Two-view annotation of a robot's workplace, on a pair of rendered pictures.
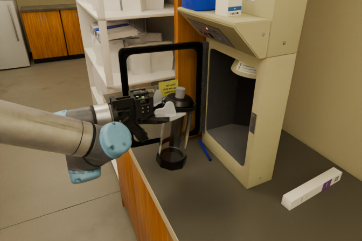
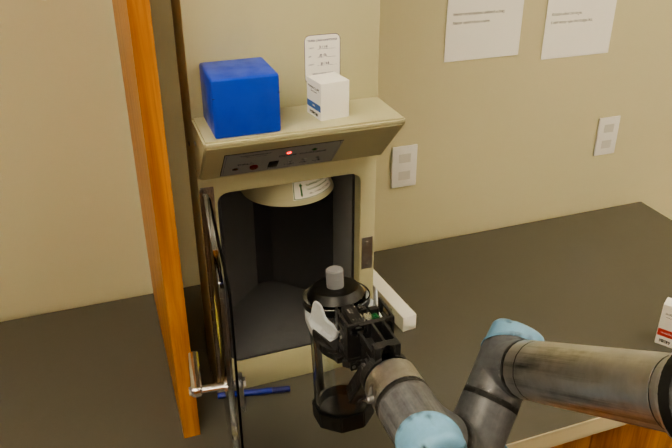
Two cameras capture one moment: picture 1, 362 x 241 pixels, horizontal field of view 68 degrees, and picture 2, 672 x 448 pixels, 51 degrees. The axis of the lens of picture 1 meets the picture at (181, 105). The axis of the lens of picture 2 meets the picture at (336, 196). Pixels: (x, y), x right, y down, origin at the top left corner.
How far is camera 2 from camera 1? 116 cm
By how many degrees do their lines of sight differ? 73
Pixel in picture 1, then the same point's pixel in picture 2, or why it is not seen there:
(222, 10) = (337, 110)
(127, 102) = (387, 332)
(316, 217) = (427, 309)
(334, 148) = not seen: hidden behind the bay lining
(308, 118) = not seen: hidden behind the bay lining
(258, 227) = (445, 363)
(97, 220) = not seen: outside the picture
